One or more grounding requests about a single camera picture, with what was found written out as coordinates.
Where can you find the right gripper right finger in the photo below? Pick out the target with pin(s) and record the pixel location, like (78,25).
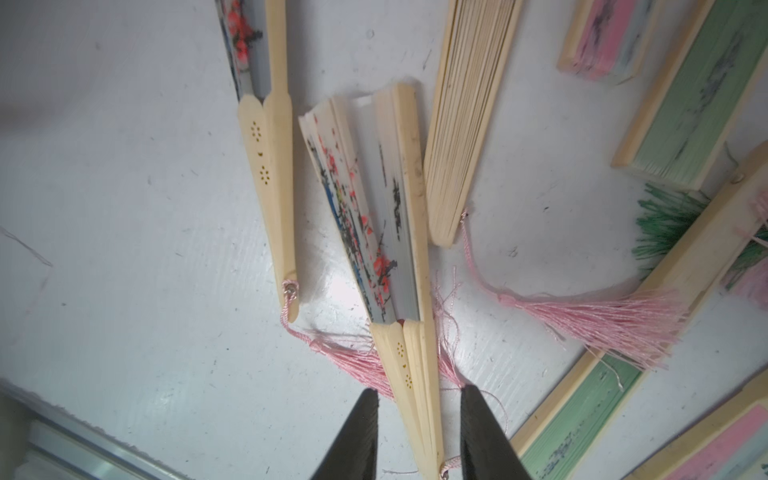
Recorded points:
(485,452)

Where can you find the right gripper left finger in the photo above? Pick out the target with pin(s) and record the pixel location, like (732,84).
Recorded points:
(354,452)

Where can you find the black print bamboo fan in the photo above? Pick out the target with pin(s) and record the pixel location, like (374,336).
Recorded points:
(255,37)

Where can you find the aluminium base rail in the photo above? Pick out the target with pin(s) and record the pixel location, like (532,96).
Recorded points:
(43,441)

